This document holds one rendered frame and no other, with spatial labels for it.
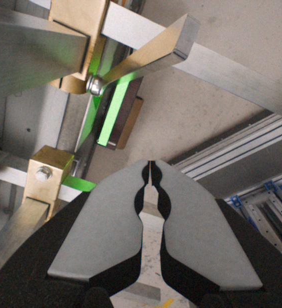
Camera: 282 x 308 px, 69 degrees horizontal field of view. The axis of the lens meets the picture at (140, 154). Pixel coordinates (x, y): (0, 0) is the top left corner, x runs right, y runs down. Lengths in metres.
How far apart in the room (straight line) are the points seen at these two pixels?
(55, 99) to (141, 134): 0.73
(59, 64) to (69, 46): 0.02
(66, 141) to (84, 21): 0.29
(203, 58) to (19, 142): 0.51
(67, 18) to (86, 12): 0.02
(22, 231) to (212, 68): 0.31
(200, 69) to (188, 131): 0.97
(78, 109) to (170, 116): 0.78
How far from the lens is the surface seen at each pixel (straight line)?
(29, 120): 0.59
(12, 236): 0.33
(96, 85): 0.25
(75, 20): 0.25
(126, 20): 0.25
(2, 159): 0.38
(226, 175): 1.14
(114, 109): 0.42
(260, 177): 1.22
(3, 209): 0.81
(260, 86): 0.28
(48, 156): 0.34
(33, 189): 0.36
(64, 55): 0.19
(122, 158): 1.27
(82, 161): 0.49
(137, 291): 0.58
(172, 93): 1.13
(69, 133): 0.47
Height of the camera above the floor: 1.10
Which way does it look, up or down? 62 degrees down
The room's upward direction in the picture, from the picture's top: 175 degrees counter-clockwise
